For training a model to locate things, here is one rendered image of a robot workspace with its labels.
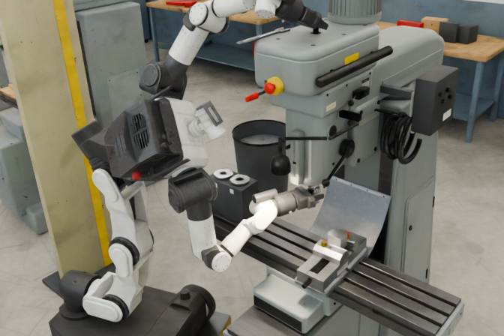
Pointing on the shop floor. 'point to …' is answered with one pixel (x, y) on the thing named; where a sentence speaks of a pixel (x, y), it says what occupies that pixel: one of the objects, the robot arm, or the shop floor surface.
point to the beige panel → (54, 109)
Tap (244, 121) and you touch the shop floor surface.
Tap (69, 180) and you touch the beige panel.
